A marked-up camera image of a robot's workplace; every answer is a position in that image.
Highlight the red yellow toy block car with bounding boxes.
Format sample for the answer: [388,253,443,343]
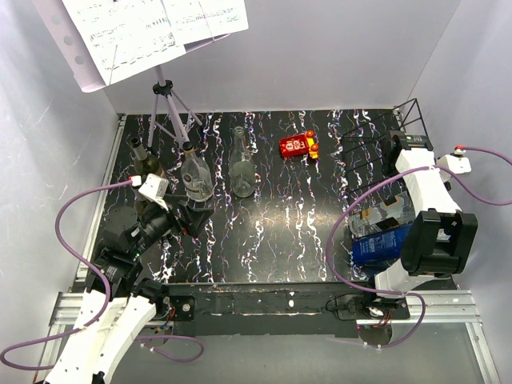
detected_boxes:
[279,130,319,160]

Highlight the dark green wine bottle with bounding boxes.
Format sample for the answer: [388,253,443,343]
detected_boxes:
[130,138,166,215]

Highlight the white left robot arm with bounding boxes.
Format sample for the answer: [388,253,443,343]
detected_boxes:
[45,202,213,383]

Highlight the lilac music stand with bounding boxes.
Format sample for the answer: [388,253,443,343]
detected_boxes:
[34,1,229,144]

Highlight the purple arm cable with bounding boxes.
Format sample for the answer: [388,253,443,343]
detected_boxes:
[324,146,512,349]
[0,178,207,369]

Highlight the white sheet music right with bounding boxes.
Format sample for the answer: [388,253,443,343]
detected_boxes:
[162,0,249,45]

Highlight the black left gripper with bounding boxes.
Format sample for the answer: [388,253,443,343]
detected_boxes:
[130,193,214,257]

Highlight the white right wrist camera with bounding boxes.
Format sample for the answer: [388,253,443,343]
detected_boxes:
[436,146,471,174]

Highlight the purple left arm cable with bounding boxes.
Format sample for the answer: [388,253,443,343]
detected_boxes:
[0,178,207,369]

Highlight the black wire wine rack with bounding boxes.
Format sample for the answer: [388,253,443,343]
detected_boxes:
[341,98,429,205]

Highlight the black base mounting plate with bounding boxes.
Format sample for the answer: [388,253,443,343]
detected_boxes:
[169,282,410,338]

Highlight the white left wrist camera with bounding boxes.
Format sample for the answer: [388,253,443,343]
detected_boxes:
[129,174,170,211]

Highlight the blue rectangular bottle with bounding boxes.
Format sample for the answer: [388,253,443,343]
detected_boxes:
[352,224,412,265]

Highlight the clear square liquor bottle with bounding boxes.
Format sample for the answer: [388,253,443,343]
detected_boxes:
[348,191,416,238]

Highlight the white sheet music left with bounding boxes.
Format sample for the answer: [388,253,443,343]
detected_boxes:
[63,0,186,86]

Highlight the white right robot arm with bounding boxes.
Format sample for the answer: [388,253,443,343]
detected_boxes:
[362,130,478,318]

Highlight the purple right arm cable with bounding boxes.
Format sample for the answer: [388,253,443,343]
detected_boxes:
[324,146,512,349]

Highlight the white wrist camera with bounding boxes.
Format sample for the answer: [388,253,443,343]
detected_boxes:
[436,146,471,174]
[129,174,170,211]

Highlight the white sheet music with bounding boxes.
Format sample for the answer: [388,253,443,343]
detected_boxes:
[63,0,186,86]
[162,0,249,45]

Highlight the clear corked glass bottle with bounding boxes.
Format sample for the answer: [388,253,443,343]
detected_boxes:
[180,142,214,202]

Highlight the clear tall glass bottle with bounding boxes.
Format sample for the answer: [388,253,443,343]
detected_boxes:
[229,126,256,198]

